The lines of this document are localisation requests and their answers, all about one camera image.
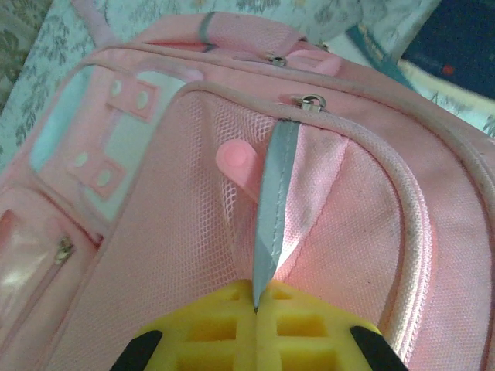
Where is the pink school backpack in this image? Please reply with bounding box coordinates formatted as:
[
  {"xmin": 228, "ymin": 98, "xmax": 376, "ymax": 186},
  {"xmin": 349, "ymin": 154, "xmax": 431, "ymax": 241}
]
[{"xmin": 0, "ymin": 11, "xmax": 495, "ymax": 371}]

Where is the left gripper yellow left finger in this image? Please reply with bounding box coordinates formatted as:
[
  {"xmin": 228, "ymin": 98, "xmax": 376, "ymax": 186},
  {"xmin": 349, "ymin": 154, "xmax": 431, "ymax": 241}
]
[{"xmin": 110, "ymin": 278, "xmax": 258, "ymax": 371}]

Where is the dark blue book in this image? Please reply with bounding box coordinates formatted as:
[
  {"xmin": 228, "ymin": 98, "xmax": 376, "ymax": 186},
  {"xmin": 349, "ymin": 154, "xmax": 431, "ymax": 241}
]
[{"xmin": 398, "ymin": 0, "xmax": 495, "ymax": 96}]

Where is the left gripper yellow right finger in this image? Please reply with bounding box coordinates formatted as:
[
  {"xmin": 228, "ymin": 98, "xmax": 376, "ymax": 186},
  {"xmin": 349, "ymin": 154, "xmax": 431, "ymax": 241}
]
[{"xmin": 254, "ymin": 278, "xmax": 411, "ymax": 371}]

